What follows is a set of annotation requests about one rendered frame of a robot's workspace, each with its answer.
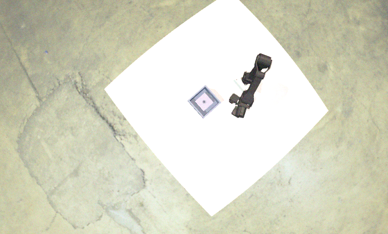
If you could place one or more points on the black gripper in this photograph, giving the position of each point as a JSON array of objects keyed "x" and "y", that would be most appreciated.
[{"x": 234, "y": 110}]

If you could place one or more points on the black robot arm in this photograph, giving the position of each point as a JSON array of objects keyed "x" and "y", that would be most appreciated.
[{"x": 253, "y": 78}]

